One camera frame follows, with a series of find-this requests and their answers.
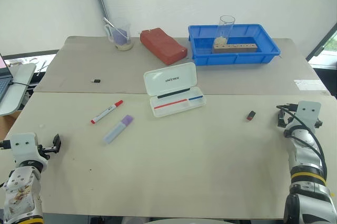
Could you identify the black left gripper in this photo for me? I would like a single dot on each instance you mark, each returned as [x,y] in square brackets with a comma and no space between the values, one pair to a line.
[46,150]

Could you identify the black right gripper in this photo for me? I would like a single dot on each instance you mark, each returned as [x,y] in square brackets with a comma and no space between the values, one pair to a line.
[282,120]

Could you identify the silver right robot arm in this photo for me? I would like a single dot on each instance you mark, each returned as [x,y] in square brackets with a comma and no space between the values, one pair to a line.
[306,176]

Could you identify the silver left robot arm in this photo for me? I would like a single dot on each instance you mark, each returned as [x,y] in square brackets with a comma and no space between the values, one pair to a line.
[25,197]

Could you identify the white open pencil case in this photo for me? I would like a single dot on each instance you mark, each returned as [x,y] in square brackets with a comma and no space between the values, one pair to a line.
[173,90]

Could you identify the red whiteboard marker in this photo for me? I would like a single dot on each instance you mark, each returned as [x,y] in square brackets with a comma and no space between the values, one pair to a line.
[106,111]

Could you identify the purple highlighter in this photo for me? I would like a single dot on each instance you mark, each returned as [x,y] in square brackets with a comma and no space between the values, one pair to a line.
[118,129]

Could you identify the small black cap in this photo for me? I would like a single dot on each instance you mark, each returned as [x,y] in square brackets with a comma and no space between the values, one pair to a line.
[97,80]

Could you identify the blue plastic bin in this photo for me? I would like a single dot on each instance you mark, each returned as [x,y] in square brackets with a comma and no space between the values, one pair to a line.
[234,57]

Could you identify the grey laptop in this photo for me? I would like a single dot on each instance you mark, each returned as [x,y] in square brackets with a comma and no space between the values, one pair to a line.
[4,82]

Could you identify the wooden block with holes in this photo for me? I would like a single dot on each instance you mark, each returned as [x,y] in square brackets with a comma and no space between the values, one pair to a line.
[235,48]

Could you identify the blue pen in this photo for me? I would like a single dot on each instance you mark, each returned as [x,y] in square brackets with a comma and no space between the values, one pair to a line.
[196,98]

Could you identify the clear glass cylinder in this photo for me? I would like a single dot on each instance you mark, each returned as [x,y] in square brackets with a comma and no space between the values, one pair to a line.
[225,30]

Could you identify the black pen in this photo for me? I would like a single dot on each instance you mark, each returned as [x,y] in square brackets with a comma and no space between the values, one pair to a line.
[173,93]

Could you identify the red pen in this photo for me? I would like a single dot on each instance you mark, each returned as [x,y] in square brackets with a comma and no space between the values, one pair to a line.
[171,103]

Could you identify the clear plastic measuring cup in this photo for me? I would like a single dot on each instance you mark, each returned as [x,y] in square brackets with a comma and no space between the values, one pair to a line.
[121,36]

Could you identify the metal stirring rod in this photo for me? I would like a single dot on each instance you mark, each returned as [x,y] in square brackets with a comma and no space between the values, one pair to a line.
[116,29]

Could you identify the red brick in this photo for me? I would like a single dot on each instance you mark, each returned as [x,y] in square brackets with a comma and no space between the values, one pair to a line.
[163,45]

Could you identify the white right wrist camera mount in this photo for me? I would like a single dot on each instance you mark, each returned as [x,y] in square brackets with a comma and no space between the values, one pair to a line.
[307,114]

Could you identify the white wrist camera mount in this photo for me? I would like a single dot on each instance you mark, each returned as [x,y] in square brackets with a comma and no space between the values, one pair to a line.
[24,146]
[307,114]

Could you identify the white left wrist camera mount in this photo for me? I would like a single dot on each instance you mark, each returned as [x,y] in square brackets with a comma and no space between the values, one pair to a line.
[24,146]

